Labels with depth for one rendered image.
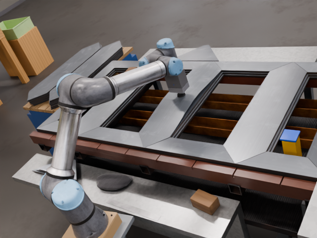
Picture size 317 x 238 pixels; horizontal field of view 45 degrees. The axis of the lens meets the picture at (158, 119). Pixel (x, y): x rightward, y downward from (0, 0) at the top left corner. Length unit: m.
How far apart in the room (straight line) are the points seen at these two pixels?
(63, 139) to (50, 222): 1.47
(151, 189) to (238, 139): 0.46
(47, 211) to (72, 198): 1.60
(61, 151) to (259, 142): 0.79
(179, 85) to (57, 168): 0.69
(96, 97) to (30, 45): 4.02
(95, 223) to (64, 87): 0.55
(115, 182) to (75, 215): 0.37
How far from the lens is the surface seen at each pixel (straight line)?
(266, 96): 1.83
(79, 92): 1.47
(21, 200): 3.36
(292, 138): 1.51
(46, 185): 1.66
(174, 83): 1.88
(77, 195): 1.52
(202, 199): 1.58
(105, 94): 1.47
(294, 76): 1.94
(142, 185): 1.81
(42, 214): 3.10
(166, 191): 1.74
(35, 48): 5.49
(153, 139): 1.77
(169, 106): 1.90
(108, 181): 1.87
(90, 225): 1.60
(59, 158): 1.62
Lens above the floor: 1.86
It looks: 33 degrees down
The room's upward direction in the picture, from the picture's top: 21 degrees counter-clockwise
